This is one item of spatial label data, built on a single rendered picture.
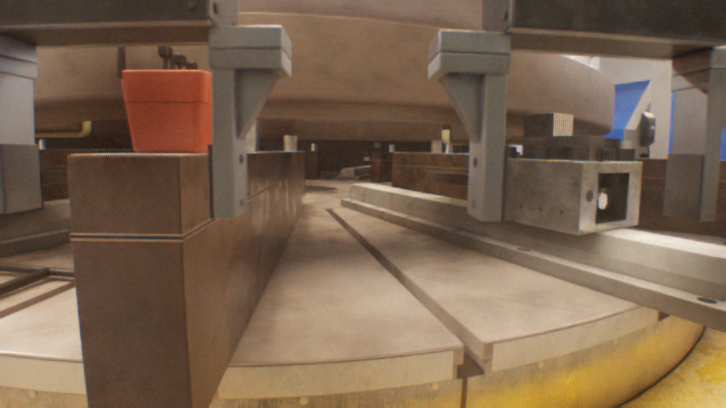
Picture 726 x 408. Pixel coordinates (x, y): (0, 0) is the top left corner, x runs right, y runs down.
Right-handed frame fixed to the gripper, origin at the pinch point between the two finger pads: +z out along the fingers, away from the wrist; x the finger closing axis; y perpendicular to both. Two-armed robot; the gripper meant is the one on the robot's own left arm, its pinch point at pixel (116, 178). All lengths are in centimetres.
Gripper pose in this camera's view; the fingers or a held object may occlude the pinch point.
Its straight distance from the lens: 25.2
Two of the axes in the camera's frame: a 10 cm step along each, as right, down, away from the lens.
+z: -0.1, 10.0, 0.8
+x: -10.0, -0.1, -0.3
